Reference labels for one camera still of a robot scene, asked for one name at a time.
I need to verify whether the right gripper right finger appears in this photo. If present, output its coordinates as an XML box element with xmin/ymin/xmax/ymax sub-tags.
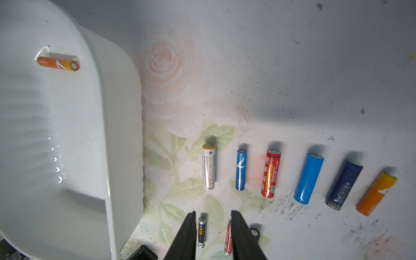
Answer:
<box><xmin>231</xmin><ymin>210</ymin><xmax>267</xmax><ymax>260</ymax></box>

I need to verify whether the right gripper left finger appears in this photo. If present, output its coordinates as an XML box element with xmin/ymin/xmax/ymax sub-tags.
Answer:
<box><xmin>164</xmin><ymin>211</ymin><xmax>197</xmax><ymax>260</ymax></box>

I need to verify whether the black copper Duracell battery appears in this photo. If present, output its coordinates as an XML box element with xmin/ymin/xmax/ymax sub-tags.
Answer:
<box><xmin>250</xmin><ymin>227</ymin><xmax>261</xmax><ymax>242</ymax></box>

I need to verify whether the red AAA battery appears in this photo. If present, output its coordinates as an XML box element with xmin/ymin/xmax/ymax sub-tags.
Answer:
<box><xmin>224</xmin><ymin>221</ymin><xmax>232</xmax><ymax>256</ymax></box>

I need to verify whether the black silver AAA battery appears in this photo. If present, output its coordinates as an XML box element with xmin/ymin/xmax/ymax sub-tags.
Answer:
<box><xmin>198</xmin><ymin>215</ymin><xmax>206</xmax><ymax>249</ymax></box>

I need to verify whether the red AA battery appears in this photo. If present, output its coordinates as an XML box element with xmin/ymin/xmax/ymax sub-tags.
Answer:
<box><xmin>261</xmin><ymin>149</ymin><xmax>281</xmax><ymax>199</ymax></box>

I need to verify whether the white orange AA battery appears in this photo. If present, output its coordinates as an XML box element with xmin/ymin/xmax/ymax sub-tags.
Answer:
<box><xmin>202</xmin><ymin>144</ymin><xmax>216</xmax><ymax>191</ymax></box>

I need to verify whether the dark blue AAA battery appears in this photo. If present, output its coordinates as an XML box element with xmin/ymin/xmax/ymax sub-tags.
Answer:
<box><xmin>326</xmin><ymin>160</ymin><xmax>364</xmax><ymax>211</ymax></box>

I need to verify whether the white plastic storage box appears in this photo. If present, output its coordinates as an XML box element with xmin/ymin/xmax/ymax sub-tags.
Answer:
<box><xmin>1</xmin><ymin>1</ymin><xmax>143</xmax><ymax>260</ymax></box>

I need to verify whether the floral table mat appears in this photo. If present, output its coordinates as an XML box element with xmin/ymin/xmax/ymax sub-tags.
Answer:
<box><xmin>58</xmin><ymin>1</ymin><xmax>416</xmax><ymax>260</ymax></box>

